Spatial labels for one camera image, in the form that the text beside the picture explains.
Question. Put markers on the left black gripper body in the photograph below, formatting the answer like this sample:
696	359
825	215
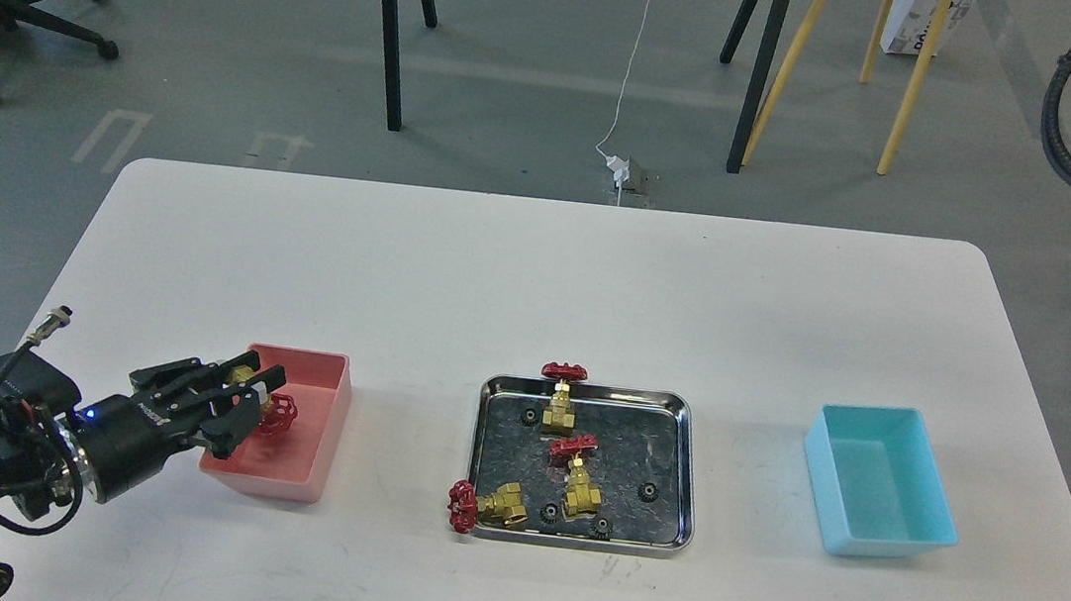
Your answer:
126	439

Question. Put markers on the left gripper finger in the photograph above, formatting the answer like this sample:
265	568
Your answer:
171	378
222	433

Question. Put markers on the brass valve large red handle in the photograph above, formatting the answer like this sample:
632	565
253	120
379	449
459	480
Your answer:
260	407

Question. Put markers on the black gear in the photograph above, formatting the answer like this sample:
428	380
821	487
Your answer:
600	528
648	492
550	514
530	417

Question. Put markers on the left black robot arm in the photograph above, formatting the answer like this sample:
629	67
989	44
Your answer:
56	452

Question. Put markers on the pink plastic box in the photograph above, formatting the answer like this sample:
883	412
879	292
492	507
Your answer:
294	465

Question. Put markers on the brass valve bottom left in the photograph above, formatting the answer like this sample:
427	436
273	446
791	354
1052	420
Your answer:
504	508

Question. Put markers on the blue plastic box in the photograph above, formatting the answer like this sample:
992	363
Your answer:
877	490

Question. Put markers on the white cardboard box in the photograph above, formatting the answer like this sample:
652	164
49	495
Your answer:
908	23

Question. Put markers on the metal tray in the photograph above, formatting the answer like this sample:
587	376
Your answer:
642	436

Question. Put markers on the white power plug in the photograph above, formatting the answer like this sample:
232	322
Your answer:
620	169

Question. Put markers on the black stand legs left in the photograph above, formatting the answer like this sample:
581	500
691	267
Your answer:
391	72

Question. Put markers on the black stand legs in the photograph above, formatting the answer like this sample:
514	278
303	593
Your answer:
391	72
768	41

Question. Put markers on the black stand legs right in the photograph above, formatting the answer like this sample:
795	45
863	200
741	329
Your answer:
768	41

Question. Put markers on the brass valve top red handle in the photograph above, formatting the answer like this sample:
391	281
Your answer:
558	417

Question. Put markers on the brass valve centre red handle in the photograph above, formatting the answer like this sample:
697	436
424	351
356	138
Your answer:
581	496

